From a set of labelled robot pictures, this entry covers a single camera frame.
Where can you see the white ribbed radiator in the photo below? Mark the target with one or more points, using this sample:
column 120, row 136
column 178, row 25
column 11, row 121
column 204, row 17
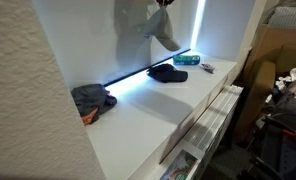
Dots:
column 213, row 120

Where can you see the small crumpled wrapper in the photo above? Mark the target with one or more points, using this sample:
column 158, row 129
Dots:
column 208, row 67

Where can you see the light gray hat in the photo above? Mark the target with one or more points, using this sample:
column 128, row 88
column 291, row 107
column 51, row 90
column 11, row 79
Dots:
column 161, row 28

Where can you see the teal tissue pack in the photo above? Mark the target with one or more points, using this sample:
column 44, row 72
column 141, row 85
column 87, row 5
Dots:
column 186, row 59

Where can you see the dark gray and orange hat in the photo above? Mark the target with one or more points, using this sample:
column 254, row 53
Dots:
column 91, row 100

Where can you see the black light strip rail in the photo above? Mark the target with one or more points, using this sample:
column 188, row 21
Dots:
column 138, row 70

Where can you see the white crumpled cloth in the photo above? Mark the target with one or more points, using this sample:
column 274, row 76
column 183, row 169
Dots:
column 288, row 78

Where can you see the brown cardboard box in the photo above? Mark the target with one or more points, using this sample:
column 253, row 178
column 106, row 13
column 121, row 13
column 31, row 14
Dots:
column 271, row 73

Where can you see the navy cap with yellow embroidery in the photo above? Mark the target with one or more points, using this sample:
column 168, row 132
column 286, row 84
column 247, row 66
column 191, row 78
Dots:
column 168, row 73

